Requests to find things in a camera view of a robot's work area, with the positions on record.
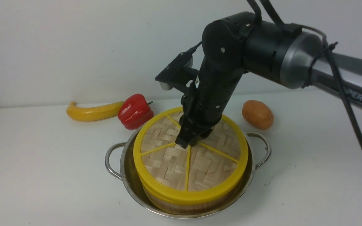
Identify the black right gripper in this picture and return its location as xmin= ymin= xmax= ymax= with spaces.
xmin=175 ymin=57 xmax=244 ymax=148

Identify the yellow banana-shaped squash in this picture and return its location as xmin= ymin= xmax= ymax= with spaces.
xmin=66 ymin=101 xmax=124 ymax=122

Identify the brown potato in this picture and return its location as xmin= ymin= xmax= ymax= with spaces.
xmin=242 ymin=100 xmax=274 ymax=130

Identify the woven bamboo lid yellow frame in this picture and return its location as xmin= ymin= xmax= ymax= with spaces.
xmin=133 ymin=107 xmax=250 ymax=208

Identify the stainless steel two-handled pot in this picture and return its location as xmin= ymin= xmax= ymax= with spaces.
xmin=105 ymin=127 xmax=272 ymax=220

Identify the bamboo steamer basket yellow rim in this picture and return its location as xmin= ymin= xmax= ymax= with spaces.
xmin=143 ymin=183 xmax=245 ymax=215

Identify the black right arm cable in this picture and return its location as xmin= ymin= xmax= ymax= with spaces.
xmin=184 ymin=0 xmax=362 ymax=192

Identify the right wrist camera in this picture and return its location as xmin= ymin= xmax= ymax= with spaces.
xmin=155 ymin=52 xmax=199 ymax=94

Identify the red bell pepper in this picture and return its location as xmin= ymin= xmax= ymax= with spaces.
xmin=118 ymin=94 xmax=154 ymax=130

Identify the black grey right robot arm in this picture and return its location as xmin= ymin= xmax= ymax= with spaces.
xmin=155 ymin=12 xmax=362 ymax=148

